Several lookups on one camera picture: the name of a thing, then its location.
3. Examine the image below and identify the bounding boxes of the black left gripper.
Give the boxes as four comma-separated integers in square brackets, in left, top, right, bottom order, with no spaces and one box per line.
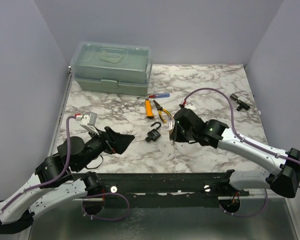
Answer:
[76,125,136,172]

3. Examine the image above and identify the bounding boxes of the brass padlock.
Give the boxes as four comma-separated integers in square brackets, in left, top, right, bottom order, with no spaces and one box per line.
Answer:
[168,117,174,141]

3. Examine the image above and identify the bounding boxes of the black-headed key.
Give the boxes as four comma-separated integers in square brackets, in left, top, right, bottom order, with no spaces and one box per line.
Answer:
[145,137,151,143]

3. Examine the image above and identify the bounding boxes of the black padlock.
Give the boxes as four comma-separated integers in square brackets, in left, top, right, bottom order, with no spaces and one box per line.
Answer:
[146,121,162,142]

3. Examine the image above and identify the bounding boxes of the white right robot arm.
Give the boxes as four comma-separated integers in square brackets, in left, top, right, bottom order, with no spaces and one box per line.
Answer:
[169,108,300,198]

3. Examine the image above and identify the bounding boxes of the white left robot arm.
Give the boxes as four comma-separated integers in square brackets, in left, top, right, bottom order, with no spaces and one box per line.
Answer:
[0,127,135,235]

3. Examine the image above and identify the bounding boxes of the orange utility knife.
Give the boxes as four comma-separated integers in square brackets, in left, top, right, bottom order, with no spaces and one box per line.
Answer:
[145,98,155,119]

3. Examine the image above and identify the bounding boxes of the red blue screwdriver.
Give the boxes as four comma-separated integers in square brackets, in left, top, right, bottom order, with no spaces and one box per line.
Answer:
[137,93,170,99]

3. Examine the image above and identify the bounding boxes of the black T-shaped connector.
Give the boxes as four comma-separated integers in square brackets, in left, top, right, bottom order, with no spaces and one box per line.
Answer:
[230,93,251,112]

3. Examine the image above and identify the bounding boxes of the green plastic toolbox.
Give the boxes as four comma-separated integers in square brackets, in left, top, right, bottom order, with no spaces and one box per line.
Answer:
[70,42,153,97]

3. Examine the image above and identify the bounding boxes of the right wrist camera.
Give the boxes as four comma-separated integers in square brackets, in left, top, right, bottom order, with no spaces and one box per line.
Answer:
[184,103,196,111]

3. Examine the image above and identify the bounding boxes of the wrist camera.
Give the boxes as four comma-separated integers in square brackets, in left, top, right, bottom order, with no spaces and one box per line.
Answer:
[184,103,196,111]
[79,112,98,135]

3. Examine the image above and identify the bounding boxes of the yellow handled pliers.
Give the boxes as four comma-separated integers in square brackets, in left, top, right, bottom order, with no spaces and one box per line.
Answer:
[153,100,172,123]

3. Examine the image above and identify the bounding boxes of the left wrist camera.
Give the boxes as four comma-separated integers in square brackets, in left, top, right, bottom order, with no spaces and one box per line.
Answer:
[79,112,98,135]

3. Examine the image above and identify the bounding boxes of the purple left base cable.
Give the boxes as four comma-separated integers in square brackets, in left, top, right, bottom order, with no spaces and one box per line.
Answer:
[82,192,131,221]

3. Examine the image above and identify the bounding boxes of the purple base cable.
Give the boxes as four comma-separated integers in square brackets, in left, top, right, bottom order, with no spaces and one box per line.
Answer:
[222,188,270,218]
[82,192,131,221]

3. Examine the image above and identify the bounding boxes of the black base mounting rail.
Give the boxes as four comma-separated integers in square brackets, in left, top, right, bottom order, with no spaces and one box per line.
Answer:
[98,170,249,208]

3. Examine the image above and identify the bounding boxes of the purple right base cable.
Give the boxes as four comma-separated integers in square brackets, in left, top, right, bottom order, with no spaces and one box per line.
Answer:
[222,188,270,218]

